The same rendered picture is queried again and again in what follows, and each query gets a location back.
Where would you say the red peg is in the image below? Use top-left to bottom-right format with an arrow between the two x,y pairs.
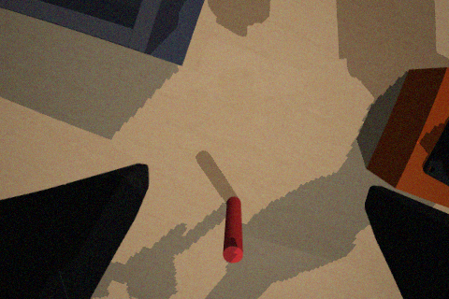
224,197 -> 243,263

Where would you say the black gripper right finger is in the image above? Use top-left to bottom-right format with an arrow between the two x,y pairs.
364,186 -> 449,299

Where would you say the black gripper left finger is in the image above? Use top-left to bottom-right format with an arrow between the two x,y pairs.
0,164 -> 150,299

